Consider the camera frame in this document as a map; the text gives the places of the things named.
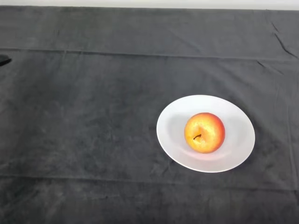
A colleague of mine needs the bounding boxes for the black table cloth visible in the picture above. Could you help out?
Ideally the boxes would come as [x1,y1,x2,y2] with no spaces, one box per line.
[0,6,299,224]

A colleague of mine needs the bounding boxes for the white round plate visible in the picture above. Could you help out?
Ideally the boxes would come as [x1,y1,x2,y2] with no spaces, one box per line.
[156,94,256,174]

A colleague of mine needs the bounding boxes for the red yellow apple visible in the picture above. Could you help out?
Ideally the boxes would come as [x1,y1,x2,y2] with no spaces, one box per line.
[184,112,226,154]

